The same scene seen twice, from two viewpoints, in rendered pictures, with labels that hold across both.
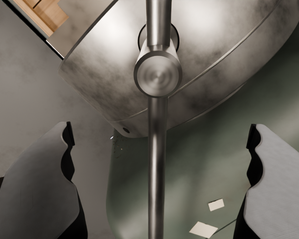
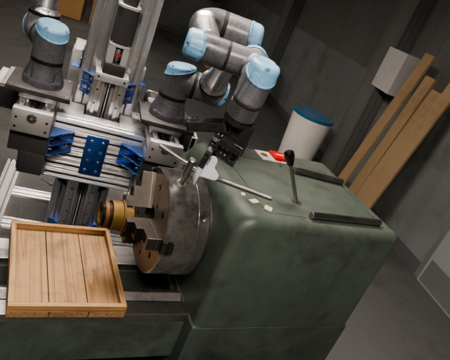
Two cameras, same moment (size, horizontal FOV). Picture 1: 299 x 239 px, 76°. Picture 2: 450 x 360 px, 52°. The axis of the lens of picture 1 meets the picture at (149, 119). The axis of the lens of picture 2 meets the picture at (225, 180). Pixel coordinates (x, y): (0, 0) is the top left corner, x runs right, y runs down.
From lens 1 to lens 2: 1.20 m
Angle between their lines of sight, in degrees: 66
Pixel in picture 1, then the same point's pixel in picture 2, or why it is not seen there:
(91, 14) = (147, 224)
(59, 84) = not seen: outside the picture
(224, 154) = (225, 188)
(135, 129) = (206, 212)
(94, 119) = not seen: outside the picture
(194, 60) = (190, 180)
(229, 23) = not seen: hidden behind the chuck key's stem
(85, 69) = (176, 204)
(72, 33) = (150, 231)
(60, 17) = (105, 299)
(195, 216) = (245, 198)
